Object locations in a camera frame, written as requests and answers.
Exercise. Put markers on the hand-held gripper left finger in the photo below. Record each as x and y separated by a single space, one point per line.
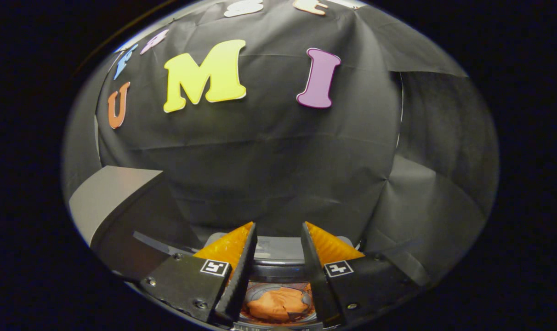
241 276

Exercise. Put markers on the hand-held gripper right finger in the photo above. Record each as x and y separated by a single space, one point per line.
315 276

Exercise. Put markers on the dark washing machine lid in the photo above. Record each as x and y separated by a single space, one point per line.
278 272

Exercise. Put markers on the orange polo shirt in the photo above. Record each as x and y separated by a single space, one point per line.
278 303

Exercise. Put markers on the dark grey washing machine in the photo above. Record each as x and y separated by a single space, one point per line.
278 248

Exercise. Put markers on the grey cabinet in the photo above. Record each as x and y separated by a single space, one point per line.
108 193

